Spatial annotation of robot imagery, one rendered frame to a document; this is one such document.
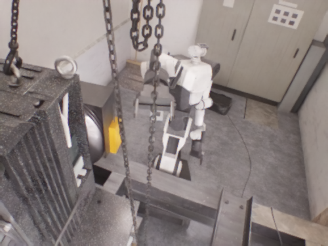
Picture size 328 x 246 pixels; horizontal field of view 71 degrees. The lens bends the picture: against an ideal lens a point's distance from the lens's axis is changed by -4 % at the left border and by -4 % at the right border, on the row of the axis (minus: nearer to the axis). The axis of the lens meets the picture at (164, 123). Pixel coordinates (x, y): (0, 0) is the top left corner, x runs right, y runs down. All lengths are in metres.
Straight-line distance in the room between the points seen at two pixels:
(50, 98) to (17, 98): 0.09
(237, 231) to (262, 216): 0.22
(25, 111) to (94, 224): 0.72
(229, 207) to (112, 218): 0.77
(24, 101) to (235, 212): 1.36
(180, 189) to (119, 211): 0.53
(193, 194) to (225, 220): 0.26
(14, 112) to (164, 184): 1.17
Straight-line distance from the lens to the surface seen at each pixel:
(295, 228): 1.83
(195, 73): 1.48
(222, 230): 1.60
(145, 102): 0.76
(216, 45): 3.48
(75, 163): 1.08
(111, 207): 1.30
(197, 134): 1.89
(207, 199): 1.68
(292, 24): 3.37
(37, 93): 0.79
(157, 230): 2.24
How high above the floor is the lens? 2.05
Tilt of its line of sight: 42 degrees down
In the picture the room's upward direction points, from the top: 9 degrees clockwise
